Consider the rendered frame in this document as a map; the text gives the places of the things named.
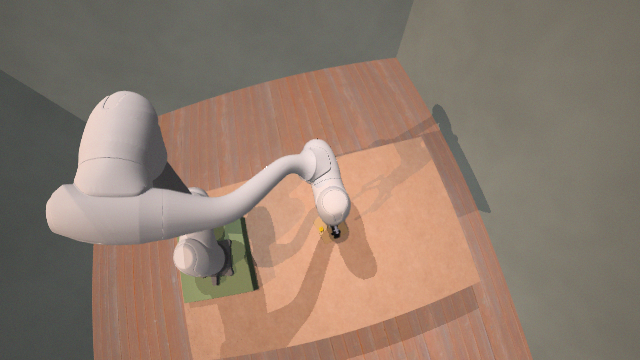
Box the tan square mat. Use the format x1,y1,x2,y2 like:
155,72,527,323
313,217,349,245

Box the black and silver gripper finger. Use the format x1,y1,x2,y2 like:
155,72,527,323
330,226,341,239

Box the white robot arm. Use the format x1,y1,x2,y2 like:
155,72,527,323
46,91,351,286

